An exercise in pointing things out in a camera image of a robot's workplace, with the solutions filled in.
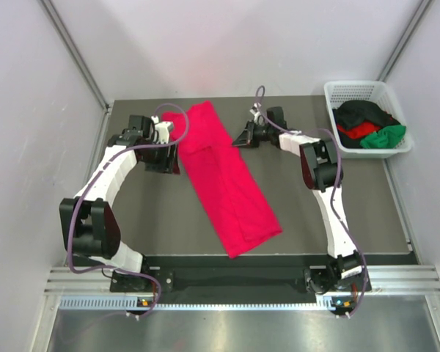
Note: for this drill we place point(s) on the red t shirt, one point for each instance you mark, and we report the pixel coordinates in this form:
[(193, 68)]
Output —
[(351, 139)]

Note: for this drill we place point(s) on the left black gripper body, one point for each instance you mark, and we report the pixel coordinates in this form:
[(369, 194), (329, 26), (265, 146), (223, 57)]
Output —
[(156, 159)]

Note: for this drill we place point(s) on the aluminium corner post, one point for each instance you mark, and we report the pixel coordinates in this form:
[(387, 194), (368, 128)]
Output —
[(421, 10), (68, 42)]

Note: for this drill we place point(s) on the right aluminium corner post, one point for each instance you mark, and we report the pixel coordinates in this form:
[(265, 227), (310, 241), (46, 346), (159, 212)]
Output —
[(421, 10)]

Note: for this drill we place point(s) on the aluminium frame rail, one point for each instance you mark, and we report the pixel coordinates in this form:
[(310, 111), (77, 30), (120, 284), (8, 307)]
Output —
[(390, 280)]

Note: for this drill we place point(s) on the left aluminium corner post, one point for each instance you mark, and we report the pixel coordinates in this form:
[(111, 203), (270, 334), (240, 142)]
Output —
[(68, 42)]

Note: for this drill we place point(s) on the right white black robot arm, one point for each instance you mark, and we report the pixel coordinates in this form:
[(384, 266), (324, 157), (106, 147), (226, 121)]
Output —
[(322, 172)]

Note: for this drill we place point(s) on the black t shirt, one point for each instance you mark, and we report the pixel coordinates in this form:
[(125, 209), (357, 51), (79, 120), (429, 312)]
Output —
[(355, 112)]

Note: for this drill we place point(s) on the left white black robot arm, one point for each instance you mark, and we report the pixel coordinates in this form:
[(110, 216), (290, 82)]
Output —
[(89, 226)]

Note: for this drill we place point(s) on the pink t shirt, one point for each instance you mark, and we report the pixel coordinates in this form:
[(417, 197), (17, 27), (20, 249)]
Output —
[(235, 205)]

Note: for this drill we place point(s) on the white plastic basket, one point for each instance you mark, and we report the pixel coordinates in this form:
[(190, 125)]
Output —
[(338, 92)]

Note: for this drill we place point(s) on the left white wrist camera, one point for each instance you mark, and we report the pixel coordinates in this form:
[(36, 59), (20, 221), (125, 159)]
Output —
[(162, 130)]

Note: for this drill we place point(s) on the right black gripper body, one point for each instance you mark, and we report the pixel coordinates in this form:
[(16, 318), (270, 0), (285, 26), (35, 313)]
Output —
[(261, 134)]

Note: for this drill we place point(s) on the green t shirt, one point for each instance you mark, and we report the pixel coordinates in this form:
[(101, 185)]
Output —
[(386, 138)]

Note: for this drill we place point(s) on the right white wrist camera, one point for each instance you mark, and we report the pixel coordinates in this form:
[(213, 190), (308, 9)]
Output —
[(257, 114)]

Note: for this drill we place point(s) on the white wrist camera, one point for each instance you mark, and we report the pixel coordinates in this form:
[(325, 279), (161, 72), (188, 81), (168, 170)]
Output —
[(162, 130), (257, 114)]

